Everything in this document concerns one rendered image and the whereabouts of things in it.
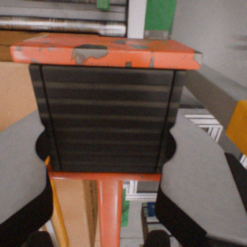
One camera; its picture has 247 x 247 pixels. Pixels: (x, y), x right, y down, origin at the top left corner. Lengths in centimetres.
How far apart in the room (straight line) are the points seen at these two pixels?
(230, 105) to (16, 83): 34
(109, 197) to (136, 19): 52
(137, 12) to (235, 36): 90
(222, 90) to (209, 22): 95
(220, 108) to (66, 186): 33
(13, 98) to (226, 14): 123
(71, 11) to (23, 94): 48
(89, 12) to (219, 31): 86
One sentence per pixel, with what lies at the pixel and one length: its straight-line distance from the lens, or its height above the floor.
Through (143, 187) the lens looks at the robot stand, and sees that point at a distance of 159.
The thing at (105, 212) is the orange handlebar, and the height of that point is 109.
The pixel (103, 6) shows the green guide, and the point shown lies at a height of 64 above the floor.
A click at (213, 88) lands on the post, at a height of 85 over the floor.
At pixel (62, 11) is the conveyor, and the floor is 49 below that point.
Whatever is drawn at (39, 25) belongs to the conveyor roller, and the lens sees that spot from 68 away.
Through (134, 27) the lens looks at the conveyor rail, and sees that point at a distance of 59.
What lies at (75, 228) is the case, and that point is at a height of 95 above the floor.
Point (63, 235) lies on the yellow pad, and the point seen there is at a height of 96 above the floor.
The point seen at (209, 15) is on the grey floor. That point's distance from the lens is 130.
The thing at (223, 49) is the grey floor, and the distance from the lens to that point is 137.
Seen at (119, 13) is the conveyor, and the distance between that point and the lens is 70.
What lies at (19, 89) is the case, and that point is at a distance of 29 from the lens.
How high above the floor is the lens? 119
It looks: 59 degrees down
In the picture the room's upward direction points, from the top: 177 degrees clockwise
